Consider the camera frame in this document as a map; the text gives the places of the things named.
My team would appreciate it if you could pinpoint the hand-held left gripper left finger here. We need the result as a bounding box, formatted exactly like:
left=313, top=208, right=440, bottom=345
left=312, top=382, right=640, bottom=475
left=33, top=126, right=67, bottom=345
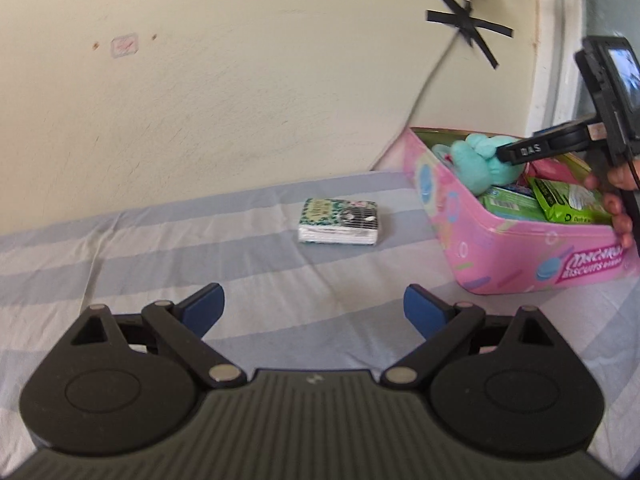
left=67, top=283, right=247, bottom=389

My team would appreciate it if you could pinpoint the patterned tissue pack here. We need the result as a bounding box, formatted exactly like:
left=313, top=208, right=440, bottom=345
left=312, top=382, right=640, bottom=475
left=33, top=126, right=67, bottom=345
left=298, top=198, right=380, bottom=247

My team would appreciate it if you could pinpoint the striped bedsheet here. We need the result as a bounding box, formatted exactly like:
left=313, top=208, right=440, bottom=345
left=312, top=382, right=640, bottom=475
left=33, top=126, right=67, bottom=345
left=0, top=169, right=640, bottom=466

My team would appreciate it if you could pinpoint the person's right hand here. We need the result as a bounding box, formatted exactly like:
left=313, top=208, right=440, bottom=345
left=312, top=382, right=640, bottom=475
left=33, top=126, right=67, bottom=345
left=585, top=157, right=640, bottom=237

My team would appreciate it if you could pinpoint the grey power cable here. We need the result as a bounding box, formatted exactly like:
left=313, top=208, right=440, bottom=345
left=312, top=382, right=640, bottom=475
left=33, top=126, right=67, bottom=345
left=369, top=0, right=474, bottom=172

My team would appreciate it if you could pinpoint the green wipes packet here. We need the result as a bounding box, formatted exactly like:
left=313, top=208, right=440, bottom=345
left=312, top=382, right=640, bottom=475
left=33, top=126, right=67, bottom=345
left=529, top=175, right=614, bottom=225

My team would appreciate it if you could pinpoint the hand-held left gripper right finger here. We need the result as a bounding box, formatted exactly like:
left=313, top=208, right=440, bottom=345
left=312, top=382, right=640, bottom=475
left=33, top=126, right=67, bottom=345
left=382, top=284, right=558, bottom=388

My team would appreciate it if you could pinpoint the pink tin box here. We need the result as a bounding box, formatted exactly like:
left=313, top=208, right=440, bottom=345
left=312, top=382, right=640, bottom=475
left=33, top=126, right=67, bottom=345
left=402, top=126, right=640, bottom=296

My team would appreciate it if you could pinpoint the teal plush toy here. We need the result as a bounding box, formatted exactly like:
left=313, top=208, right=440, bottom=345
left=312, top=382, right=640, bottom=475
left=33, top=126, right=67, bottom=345
left=431, top=133, right=522, bottom=197

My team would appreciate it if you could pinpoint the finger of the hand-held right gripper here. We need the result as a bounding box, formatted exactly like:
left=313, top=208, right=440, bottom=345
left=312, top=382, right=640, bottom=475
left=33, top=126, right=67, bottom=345
left=495, top=119, right=609, bottom=167

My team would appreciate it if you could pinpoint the black tape cross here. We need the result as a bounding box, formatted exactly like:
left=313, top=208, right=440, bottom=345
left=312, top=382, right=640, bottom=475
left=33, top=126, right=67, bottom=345
left=425, top=0, right=515, bottom=70

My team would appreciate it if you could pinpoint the frosted glass door pane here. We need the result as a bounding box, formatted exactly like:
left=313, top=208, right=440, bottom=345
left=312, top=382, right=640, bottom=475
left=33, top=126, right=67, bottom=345
left=581, top=0, right=640, bottom=61

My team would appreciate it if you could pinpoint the pink packet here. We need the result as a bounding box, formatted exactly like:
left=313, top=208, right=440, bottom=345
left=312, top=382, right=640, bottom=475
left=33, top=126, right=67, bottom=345
left=520, top=156, right=587, bottom=182

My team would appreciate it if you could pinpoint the green and blue toothpaste box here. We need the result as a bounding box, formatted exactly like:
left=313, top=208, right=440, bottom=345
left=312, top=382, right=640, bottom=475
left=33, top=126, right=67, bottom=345
left=479, top=184, right=547, bottom=222

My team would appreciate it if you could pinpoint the white door frame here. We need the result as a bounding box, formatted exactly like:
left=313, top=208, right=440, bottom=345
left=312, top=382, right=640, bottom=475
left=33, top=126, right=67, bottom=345
left=524, top=0, right=601, bottom=138

